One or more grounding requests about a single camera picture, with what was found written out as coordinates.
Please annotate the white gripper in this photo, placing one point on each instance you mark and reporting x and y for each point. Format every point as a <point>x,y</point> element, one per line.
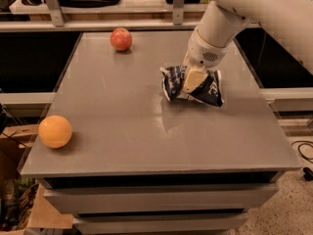
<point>202,52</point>

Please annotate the blue kettle chip bag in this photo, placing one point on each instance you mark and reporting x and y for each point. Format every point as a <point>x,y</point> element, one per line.
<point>209,92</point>

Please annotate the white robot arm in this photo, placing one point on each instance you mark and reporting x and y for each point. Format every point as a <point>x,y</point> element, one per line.
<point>276,36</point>

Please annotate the red apple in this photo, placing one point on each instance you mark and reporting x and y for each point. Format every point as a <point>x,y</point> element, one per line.
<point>121,39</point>

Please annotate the grey upper drawer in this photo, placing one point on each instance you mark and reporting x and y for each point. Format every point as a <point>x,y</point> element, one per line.
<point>80,201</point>

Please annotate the grey drawer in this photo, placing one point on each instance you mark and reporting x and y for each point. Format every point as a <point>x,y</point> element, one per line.
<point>80,201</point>
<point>140,224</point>

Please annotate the grey lower drawer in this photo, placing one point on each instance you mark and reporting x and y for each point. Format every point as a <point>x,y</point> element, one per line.
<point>140,224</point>

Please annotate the orange fruit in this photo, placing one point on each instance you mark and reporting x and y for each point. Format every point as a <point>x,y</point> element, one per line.
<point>55,131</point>

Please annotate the brown cardboard box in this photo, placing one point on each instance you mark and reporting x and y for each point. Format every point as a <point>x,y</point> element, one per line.
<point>24,210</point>

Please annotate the middle metal shelf bracket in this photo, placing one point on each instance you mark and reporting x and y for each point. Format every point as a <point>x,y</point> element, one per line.
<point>178,12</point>

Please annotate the metal shelf bracket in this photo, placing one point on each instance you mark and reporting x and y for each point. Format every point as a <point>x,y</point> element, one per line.
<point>55,12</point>
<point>178,12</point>

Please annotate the left metal shelf bracket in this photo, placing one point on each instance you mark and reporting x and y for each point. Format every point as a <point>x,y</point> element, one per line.
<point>55,12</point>

